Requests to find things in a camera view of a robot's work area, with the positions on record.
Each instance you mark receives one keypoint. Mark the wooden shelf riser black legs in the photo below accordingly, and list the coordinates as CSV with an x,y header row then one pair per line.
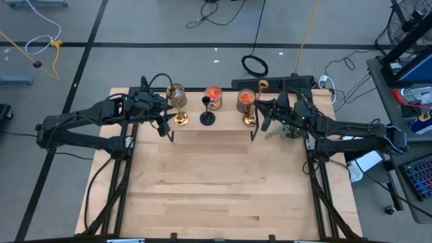
x,y
226,118

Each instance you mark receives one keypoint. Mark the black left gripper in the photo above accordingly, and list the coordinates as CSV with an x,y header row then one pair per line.
x,y
143,104

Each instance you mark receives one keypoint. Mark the orange candle jar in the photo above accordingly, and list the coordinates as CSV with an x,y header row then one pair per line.
x,y
246,98
213,92

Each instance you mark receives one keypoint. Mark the black caster wheel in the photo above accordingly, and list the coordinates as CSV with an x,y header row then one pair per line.
x,y
389,209

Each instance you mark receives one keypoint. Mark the black floor fan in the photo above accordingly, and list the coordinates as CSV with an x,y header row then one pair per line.
x,y
398,33

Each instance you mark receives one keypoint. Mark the blue flat panel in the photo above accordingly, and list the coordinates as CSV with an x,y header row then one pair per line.
x,y
418,67

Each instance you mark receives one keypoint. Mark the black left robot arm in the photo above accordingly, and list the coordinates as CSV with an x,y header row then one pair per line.
x,y
84,140

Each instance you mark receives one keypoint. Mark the potted green succulent plant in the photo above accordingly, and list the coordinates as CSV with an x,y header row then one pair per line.
x,y
287,132

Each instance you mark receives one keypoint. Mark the grey glass candle jar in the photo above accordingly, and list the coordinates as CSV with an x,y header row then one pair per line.
x,y
180,98

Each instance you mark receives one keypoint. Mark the black plug connector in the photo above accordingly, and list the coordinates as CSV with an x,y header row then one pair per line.
x,y
37,64

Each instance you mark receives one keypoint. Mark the white paper sheet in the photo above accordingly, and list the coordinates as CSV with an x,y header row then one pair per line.
x,y
366,162

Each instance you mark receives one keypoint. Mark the black metal frame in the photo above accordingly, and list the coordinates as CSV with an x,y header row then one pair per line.
x,y
216,233

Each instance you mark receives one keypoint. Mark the grey cart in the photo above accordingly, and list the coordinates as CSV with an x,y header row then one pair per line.
x,y
381,87

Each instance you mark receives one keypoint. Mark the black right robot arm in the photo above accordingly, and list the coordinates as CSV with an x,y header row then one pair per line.
x,y
354,130

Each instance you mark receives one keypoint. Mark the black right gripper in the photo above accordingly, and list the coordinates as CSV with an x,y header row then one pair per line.
x,y
293,113

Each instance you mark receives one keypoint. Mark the grey desk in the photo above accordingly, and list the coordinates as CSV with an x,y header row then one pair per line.
x,y
415,212

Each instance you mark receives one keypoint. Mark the black vertical stand pole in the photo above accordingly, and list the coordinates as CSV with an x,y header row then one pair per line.
x,y
405,42

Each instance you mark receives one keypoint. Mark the yellow and blue can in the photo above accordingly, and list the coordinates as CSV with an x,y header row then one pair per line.
x,y
422,123

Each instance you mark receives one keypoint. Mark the black backlit keyboard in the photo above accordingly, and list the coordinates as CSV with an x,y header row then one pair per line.
x,y
418,175

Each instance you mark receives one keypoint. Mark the black power strip box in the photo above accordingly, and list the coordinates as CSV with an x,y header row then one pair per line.
x,y
293,82

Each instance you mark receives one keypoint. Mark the silver metal bracket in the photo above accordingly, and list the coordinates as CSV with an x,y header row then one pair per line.
x,y
125,241

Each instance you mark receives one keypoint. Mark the gold candlestick holder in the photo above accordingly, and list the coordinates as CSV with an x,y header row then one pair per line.
x,y
181,118
249,119

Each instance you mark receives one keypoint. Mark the white power adapter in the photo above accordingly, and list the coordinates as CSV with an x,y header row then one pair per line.
x,y
323,80

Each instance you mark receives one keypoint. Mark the black candlestick holder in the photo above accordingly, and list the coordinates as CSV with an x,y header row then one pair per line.
x,y
207,119

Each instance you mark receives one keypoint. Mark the grey stand base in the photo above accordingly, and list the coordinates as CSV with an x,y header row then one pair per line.
x,y
37,3
15,80

